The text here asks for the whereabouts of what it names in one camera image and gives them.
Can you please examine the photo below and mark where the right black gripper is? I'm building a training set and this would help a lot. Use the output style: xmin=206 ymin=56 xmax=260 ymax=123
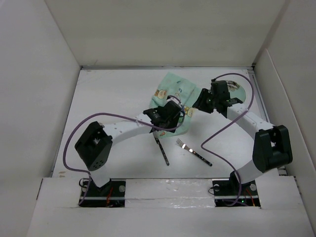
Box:
xmin=192 ymin=88 xmax=219 ymax=114

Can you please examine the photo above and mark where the green cartoon print placemat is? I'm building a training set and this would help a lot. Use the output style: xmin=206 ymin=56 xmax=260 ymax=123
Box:
xmin=149 ymin=73 xmax=201 ymax=139

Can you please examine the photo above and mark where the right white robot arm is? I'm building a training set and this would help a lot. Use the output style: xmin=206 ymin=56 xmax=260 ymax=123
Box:
xmin=193 ymin=80 xmax=293 ymax=195

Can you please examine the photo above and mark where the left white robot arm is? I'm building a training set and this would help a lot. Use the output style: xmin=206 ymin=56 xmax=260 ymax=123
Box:
xmin=75 ymin=96 xmax=185 ymax=174

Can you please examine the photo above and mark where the green floral plate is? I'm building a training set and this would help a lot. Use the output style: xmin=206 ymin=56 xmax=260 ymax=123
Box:
xmin=226 ymin=80 xmax=246 ymax=103

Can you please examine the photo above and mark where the steel table knife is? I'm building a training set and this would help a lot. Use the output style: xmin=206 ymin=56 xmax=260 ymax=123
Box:
xmin=155 ymin=138 xmax=170 ymax=166

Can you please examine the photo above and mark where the steel fork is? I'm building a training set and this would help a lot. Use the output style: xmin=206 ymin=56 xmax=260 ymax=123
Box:
xmin=176 ymin=139 xmax=212 ymax=166

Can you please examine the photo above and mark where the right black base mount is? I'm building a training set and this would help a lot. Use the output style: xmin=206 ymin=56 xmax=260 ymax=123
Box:
xmin=208 ymin=177 xmax=261 ymax=207

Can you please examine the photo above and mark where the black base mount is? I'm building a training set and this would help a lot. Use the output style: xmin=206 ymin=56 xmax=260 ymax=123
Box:
xmin=79 ymin=178 xmax=126 ymax=208
xmin=208 ymin=177 xmax=261 ymax=207

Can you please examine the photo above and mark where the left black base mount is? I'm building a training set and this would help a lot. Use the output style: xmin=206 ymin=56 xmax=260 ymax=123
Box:
xmin=79 ymin=178 xmax=126 ymax=208

